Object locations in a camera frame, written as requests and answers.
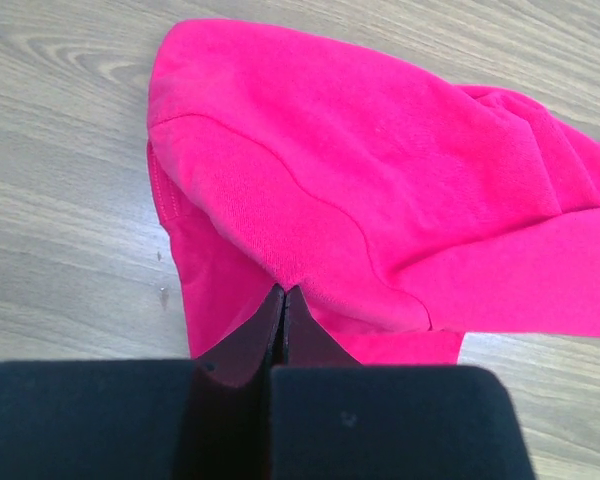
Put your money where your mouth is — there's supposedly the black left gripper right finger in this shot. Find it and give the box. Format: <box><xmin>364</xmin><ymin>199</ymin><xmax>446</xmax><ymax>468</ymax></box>
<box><xmin>272</xmin><ymin>286</ymin><xmax>360</xmax><ymax>368</ymax></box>

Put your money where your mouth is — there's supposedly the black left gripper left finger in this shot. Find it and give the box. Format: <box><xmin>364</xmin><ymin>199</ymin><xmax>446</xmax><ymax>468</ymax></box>
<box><xmin>177</xmin><ymin>285</ymin><xmax>285</xmax><ymax>479</ymax></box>

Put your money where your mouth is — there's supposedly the pink t shirt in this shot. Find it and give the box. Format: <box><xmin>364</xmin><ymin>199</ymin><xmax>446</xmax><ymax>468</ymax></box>
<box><xmin>147</xmin><ymin>19</ymin><xmax>600</xmax><ymax>364</ymax></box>

